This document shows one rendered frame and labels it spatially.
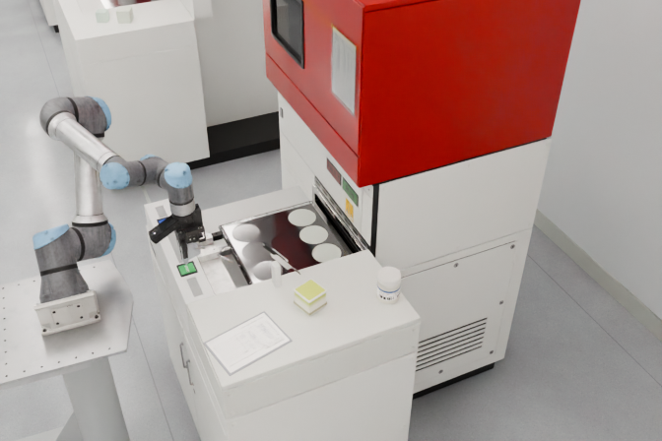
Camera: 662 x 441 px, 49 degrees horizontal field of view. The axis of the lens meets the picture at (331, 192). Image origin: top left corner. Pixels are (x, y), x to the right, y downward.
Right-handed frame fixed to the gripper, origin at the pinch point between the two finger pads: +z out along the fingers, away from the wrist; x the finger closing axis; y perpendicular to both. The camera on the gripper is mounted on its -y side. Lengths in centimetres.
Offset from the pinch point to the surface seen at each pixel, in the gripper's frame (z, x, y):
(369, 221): -8, -15, 59
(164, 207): 4.1, 35.7, 2.2
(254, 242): 10.1, 10.8, 27.2
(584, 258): 93, 23, 206
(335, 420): 37, -50, 30
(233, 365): 3.2, -44.3, 1.6
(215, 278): 12.0, 1.2, 9.7
